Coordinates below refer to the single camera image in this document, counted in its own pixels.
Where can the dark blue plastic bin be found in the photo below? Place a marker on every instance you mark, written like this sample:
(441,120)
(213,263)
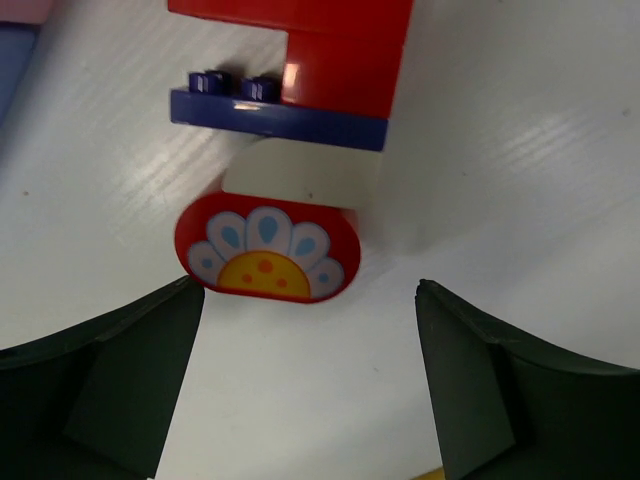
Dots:
(17,44)

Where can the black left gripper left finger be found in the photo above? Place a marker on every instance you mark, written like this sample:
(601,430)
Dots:
(96,400)

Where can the dark blue lego plate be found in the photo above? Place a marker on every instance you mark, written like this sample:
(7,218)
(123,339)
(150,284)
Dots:
(216,99)

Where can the red flower printed lego piece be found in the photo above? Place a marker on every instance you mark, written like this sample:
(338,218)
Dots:
(265,248)

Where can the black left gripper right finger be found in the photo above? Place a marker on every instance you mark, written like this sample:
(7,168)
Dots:
(509,405)

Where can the small pink plastic bin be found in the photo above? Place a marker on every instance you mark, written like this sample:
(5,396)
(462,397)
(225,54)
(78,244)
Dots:
(30,12)

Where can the red stepped lego brick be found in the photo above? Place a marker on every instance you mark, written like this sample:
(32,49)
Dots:
(341,55)

